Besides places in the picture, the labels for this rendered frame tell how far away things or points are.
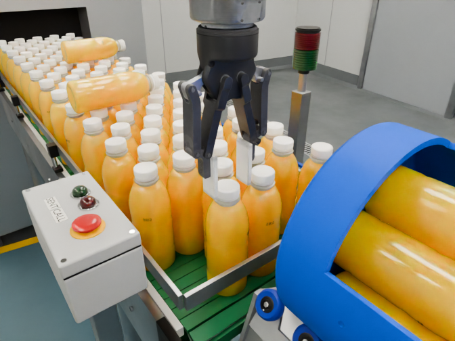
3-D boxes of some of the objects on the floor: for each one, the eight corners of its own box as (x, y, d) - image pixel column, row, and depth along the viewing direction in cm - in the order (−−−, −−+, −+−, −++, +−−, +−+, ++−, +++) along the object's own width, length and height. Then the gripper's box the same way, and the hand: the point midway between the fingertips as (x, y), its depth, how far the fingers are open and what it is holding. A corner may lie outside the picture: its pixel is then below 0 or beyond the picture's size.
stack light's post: (274, 351, 149) (302, 94, 94) (267, 344, 151) (290, 90, 96) (281, 346, 151) (312, 91, 96) (274, 339, 154) (300, 87, 98)
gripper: (175, 35, 35) (188, 223, 47) (304, 19, 45) (288, 178, 57) (141, 26, 40) (161, 197, 52) (264, 13, 50) (256, 161, 62)
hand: (227, 170), depth 53 cm, fingers open, 6 cm apart
